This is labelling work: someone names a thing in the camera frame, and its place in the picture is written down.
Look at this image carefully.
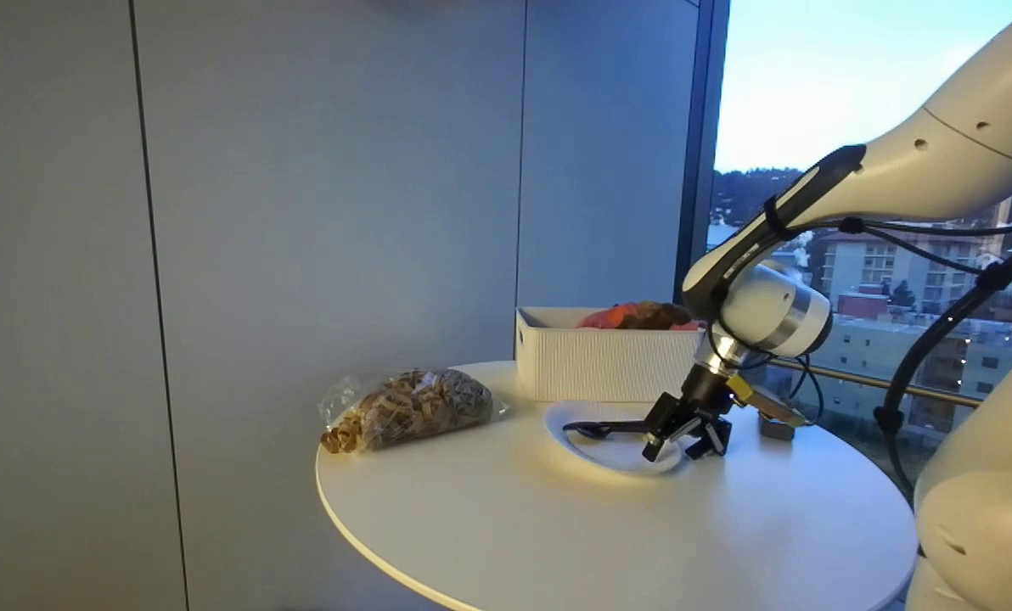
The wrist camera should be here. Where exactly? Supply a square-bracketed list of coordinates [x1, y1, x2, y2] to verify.
[725, 374, 807, 428]

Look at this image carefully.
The clear bag of pasta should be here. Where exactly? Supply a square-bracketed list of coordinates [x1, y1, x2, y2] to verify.
[318, 367, 509, 456]

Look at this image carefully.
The brown fuzzy item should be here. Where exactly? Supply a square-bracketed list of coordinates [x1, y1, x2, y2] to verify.
[616, 301, 694, 331]

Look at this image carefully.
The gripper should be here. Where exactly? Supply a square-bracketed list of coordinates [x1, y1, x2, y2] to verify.
[641, 365, 735, 463]

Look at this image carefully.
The black spoon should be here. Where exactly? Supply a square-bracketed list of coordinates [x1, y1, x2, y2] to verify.
[562, 419, 653, 440]

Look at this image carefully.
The white ribbed basket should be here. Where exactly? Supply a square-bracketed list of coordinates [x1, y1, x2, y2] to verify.
[514, 306, 707, 403]

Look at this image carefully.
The metal railing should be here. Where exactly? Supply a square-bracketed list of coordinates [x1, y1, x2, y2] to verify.
[766, 357, 984, 409]

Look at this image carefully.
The window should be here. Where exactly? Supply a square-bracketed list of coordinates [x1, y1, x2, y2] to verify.
[710, 0, 1012, 510]

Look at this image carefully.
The white plate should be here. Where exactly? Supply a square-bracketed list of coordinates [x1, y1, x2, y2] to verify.
[544, 400, 686, 475]

